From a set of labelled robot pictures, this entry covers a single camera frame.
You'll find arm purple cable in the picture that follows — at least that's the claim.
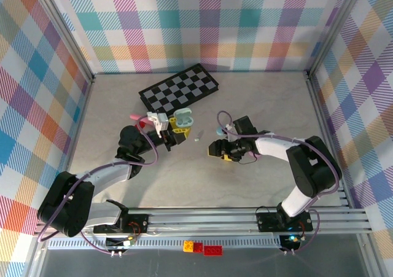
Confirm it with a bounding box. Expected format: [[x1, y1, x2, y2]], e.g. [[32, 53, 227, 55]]
[[216, 110, 343, 255], [38, 115, 160, 256]]

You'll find aluminium mounting rail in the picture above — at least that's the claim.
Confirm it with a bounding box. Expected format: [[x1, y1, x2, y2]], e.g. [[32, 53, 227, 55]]
[[33, 207, 373, 238]]

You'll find aluminium frame side rail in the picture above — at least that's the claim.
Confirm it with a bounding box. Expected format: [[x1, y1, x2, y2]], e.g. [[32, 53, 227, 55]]
[[54, 76, 96, 212], [305, 70, 352, 209]]

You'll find pink toy microphone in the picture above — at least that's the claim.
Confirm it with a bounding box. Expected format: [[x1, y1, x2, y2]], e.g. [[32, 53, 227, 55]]
[[130, 113, 151, 127]]

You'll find black grey folding chessboard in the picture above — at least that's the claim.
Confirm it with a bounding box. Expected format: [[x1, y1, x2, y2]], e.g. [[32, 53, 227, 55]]
[[138, 63, 220, 120]]

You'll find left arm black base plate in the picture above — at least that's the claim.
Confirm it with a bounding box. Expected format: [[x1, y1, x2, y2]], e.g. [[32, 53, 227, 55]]
[[93, 214, 150, 234]]

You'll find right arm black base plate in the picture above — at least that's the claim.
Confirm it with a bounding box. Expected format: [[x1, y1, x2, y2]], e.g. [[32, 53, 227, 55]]
[[256, 211, 314, 232]]

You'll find grey slotted cable duct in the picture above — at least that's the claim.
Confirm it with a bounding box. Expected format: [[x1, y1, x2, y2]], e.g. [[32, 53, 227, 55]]
[[47, 239, 283, 250]]

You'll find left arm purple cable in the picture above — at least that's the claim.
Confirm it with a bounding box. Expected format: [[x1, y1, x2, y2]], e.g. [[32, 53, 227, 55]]
[[38, 115, 160, 256]]

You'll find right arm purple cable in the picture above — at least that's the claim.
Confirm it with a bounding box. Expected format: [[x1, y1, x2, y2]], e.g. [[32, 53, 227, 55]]
[[216, 110, 343, 255]]

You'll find long red building brick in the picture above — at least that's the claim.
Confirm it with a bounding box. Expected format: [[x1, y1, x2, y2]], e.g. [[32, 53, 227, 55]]
[[203, 245, 224, 257]]

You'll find aluminium frame corner post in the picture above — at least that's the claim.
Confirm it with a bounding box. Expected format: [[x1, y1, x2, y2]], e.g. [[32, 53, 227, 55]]
[[36, 0, 95, 83], [306, 0, 369, 76]]

